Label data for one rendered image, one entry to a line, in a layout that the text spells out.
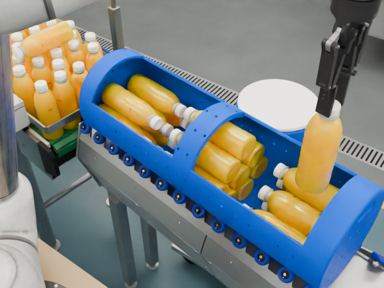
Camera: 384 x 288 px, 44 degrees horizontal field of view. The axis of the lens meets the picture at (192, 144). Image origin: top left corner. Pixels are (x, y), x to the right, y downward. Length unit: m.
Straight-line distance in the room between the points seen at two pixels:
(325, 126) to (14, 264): 0.63
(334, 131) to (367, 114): 2.45
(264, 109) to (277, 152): 0.25
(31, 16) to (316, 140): 0.59
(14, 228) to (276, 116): 0.89
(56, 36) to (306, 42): 2.65
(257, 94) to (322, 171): 0.70
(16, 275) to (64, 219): 1.73
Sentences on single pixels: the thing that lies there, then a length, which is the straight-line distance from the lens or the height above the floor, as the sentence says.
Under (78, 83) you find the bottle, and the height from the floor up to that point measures 1.06.
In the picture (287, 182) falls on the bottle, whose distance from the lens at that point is 1.25.
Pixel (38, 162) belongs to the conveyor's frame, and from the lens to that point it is 1.85.
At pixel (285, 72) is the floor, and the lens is 3.65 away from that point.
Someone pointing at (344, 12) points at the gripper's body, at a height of 1.66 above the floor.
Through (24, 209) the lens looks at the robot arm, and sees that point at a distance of 1.05.
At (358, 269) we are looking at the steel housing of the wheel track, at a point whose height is 0.93.
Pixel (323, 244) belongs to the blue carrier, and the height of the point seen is 1.17.
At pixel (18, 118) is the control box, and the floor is 1.05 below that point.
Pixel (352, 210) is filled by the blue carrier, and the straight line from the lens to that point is 1.08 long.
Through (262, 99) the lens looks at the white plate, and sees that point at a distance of 1.63.
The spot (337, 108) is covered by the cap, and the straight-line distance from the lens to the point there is 0.93.
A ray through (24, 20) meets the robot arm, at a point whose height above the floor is 1.75.
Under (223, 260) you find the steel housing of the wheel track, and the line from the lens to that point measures 1.38.
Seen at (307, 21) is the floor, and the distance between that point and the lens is 4.36.
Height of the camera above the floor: 2.02
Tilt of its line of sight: 43 degrees down
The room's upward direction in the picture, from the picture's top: straight up
